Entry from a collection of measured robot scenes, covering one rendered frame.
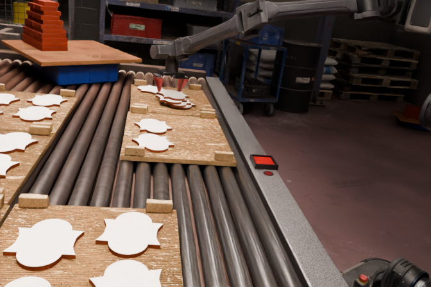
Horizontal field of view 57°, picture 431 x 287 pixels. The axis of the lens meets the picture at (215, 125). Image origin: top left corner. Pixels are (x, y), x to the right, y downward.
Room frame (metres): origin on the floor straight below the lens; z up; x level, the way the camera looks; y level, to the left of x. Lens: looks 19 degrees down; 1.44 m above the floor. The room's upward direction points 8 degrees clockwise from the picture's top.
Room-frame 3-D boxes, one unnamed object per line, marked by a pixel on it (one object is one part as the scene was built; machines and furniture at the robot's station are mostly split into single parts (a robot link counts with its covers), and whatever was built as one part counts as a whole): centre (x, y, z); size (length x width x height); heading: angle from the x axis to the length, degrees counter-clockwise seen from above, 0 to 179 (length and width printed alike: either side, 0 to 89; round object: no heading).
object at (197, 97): (1.71, 0.21, 0.93); 0.41 x 0.35 x 0.02; 13
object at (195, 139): (1.29, 0.13, 0.93); 0.41 x 0.35 x 0.02; 11
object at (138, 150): (1.08, 0.22, 0.95); 0.06 x 0.02 x 0.03; 101
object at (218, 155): (1.13, -0.04, 0.95); 0.06 x 0.02 x 0.03; 101
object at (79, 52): (1.99, 0.77, 1.03); 0.50 x 0.50 x 0.02; 46
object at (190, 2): (5.80, 0.55, 1.16); 0.60 x 0.40 x 0.15; 111
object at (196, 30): (5.87, 0.34, 0.76); 0.50 x 0.36 x 0.24; 114
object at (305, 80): (5.35, -0.95, 0.44); 0.59 x 0.59 x 0.88
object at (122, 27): (5.60, 1.28, 0.78); 0.66 x 0.45 x 0.28; 108
